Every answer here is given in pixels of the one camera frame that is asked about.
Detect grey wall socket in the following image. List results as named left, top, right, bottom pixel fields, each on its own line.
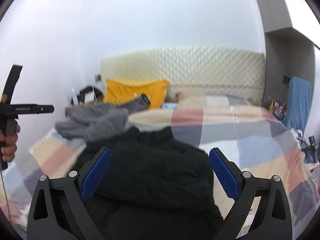
left=94, top=74, right=101, bottom=82

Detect yellow pillow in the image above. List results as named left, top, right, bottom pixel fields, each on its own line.
left=103, top=79, right=169, bottom=109

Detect black puffer jacket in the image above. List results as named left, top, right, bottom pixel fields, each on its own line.
left=73, top=127, right=223, bottom=239

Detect cream quilted headboard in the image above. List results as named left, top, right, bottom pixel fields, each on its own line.
left=100, top=46, right=266, bottom=102

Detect person's left hand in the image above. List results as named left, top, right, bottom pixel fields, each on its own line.
left=0, top=125, right=21, bottom=163

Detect patchwork checkered duvet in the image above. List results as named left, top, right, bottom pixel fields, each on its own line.
left=1, top=105, right=319, bottom=239

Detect grey wall cabinet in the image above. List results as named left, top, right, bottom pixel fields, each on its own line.
left=249, top=0, right=320, bottom=131

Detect bottles on side table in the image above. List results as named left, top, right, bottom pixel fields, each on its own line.
left=262, top=97, right=287, bottom=121

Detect blue towel on chair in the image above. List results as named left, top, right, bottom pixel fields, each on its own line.
left=283, top=76, right=312, bottom=132

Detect grey fleece garment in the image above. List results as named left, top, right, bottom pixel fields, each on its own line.
left=55, top=94, right=150, bottom=144

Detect white spray bottle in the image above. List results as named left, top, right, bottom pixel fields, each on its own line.
left=71, top=88, right=79, bottom=106

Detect black tripod stand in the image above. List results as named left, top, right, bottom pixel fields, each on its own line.
left=296, top=129, right=319, bottom=164

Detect black bag on nightstand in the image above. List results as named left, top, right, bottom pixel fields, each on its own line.
left=70, top=86, right=104, bottom=106

